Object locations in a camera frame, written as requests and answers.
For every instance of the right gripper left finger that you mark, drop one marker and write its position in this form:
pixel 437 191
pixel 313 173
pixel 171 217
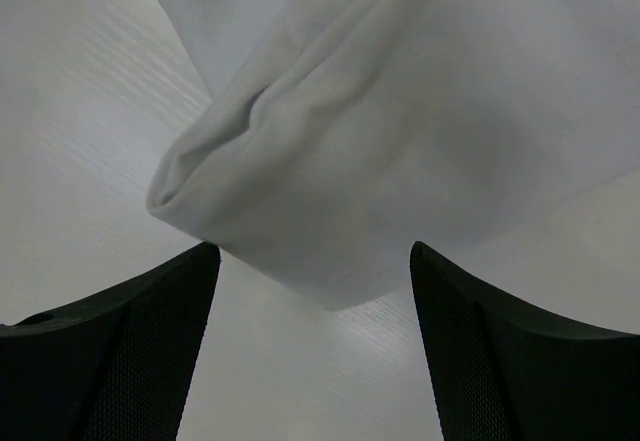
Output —
pixel 116 365

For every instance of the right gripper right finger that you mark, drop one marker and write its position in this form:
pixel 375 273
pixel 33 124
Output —
pixel 504 369

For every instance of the white skirt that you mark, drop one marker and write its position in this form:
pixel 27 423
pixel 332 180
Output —
pixel 341 132

